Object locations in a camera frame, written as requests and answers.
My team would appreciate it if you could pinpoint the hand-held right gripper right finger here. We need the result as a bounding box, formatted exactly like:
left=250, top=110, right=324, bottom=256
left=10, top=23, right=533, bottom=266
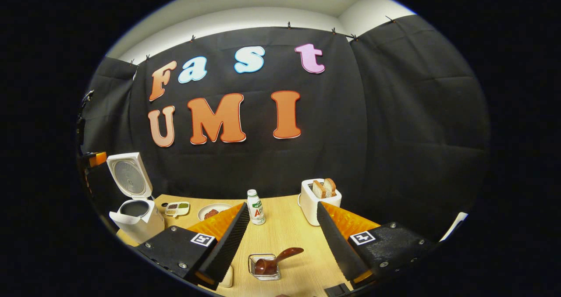
left=316, top=202, right=439, bottom=289

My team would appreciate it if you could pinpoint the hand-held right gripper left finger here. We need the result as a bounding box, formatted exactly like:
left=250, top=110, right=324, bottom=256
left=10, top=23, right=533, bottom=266
left=136, top=202, right=251, bottom=291

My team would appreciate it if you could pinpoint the wire chopstick holder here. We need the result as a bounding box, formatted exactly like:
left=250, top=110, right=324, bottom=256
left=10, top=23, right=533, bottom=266
left=248, top=254, right=281, bottom=281

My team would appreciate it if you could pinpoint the brown wooden spoon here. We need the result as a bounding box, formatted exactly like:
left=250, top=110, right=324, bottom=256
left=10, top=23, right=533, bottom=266
left=254, top=247, right=304, bottom=276

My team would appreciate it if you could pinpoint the white rice cooker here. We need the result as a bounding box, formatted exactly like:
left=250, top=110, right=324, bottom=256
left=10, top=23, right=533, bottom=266
left=107, top=152, right=166, bottom=245

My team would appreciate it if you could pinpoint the beige container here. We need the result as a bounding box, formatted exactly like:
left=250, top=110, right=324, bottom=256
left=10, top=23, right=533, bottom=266
left=219, top=265, right=234, bottom=288

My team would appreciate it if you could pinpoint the white round plate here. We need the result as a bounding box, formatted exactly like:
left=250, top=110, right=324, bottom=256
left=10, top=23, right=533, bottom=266
left=197, top=203, right=235, bottom=222

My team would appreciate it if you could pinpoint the white drink bottle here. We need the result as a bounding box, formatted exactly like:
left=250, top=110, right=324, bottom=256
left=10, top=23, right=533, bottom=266
left=247, top=189, right=266, bottom=226

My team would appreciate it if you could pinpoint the white toaster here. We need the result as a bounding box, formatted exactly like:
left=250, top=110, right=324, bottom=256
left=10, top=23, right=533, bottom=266
left=298, top=179, right=342, bottom=226

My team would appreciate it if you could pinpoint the white divided grain dish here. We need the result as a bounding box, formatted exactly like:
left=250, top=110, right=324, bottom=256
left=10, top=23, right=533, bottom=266
left=164, top=202, right=191, bottom=219

